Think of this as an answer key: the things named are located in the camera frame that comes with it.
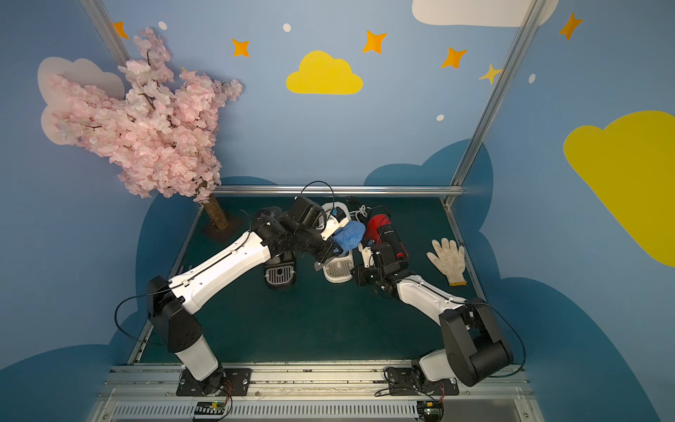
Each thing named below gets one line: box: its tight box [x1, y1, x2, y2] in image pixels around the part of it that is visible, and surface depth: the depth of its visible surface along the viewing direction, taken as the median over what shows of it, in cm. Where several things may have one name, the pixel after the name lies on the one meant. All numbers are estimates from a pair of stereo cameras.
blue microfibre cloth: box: [332, 220, 366, 256], surface depth 75 cm
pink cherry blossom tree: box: [48, 27, 243, 232], surface depth 68 cm
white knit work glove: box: [426, 237, 467, 287], surface depth 103 cm
